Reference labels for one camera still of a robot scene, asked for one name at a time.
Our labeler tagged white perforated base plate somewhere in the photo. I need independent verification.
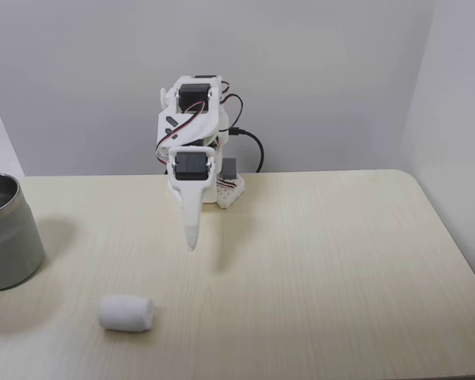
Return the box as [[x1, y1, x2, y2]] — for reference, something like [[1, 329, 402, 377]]
[[216, 175, 247, 210]]

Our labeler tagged black power cable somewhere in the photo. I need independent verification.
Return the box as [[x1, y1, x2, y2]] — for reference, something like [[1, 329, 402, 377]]
[[228, 126, 266, 174]]

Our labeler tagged green steel-lined cup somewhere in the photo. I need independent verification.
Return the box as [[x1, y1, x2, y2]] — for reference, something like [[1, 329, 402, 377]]
[[0, 172, 47, 293]]

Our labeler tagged white gauze dressing roll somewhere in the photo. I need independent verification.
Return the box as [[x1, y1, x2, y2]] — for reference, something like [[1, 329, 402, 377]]
[[97, 293, 155, 332]]

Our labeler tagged gray table clamp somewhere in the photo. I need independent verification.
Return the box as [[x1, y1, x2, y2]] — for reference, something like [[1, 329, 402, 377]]
[[222, 158, 239, 180]]

